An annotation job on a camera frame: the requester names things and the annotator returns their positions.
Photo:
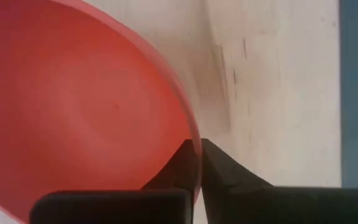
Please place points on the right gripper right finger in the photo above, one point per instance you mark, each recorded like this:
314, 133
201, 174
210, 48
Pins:
259, 205

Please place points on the red plastic bowl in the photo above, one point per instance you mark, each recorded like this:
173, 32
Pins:
73, 93

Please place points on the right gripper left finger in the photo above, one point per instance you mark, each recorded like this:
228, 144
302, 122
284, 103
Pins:
120, 207

